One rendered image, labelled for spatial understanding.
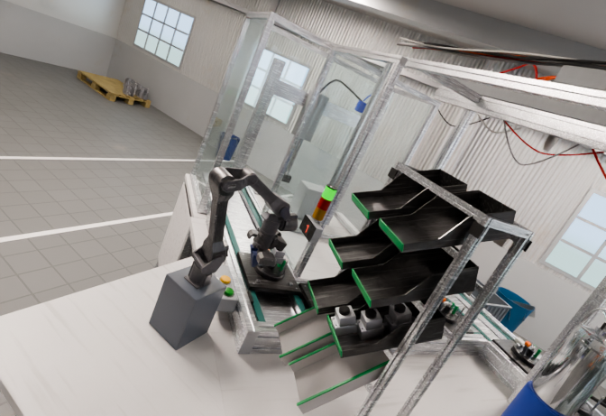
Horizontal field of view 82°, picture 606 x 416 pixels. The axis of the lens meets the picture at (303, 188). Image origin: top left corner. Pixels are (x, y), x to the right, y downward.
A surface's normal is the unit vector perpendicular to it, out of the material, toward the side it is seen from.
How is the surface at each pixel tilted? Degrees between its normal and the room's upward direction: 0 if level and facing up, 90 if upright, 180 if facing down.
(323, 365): 45
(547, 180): 90
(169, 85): 90
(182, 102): 90
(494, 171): 90
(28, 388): 0
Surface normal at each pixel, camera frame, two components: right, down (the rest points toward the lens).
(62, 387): 0.40, -0.88
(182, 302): -0.47, 0.06
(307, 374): -0.35, -0.83
